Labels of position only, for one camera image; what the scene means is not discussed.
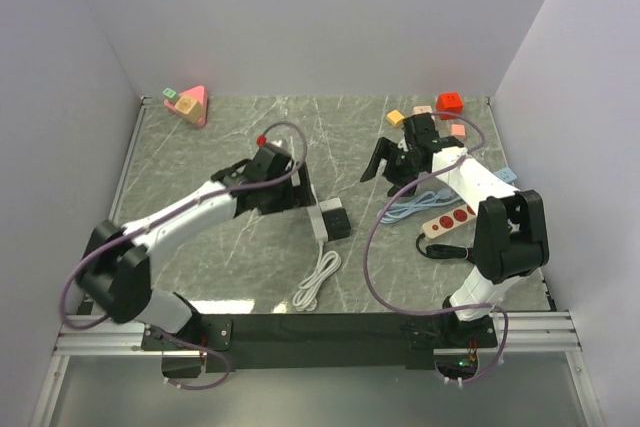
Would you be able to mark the small green block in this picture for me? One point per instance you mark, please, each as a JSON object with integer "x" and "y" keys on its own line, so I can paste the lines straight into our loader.
{"x": 169, "y": 94}

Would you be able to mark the small salmon cube adapter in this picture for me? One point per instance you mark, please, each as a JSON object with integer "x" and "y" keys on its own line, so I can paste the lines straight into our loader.
{"x": 458, "y": 131}

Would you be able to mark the small orange cube adapter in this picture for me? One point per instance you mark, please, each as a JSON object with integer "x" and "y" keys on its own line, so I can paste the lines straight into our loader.
{"x": 395, "y": 118}

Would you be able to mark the white power strip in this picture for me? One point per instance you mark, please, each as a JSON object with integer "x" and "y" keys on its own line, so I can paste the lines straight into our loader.
{"x": 318, "y": 224}

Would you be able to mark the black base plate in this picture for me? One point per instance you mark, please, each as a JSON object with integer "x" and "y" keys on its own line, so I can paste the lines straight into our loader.
{"x": 277, "y": 341}

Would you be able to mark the tan wooden cube adapter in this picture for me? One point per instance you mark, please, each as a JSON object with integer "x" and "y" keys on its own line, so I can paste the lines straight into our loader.
{"x": 189, "y": 108}

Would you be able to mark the black cube plug adapter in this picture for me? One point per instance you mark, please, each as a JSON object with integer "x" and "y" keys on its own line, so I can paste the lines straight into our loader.
{"x": 336, "y": 220}

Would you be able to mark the beige red power strip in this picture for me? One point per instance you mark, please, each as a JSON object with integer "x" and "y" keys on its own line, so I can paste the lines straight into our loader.
{"x": 447, "y": 222}

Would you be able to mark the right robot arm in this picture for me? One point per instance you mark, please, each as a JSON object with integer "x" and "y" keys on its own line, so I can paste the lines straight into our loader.
{"x": 510, "y": 240}

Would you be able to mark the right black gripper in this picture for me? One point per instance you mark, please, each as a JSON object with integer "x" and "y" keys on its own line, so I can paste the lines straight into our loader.
{"x": 383, "y": 150}

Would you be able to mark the pink cube adapter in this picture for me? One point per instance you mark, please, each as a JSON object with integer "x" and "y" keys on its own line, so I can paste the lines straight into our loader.
{"x": 422, "y": 110}

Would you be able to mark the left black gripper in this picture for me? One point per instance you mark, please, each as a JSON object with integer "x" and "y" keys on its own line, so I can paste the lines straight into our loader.
{"x": 298, "y": 196}

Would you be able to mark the light blue power strip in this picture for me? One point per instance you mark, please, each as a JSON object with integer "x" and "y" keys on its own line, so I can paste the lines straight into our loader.
{"x": 506, "y": 175}

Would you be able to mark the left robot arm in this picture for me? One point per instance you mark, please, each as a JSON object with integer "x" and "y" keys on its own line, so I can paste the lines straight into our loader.
{"x": 120, "y": 261}

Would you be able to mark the pink triangle block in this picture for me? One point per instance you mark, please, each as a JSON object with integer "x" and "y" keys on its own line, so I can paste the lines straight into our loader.
{"x": 198, "y": 92}

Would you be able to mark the red cube plug adapter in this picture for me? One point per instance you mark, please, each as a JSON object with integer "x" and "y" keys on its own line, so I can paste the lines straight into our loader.
{"x": 450, "y": 105}

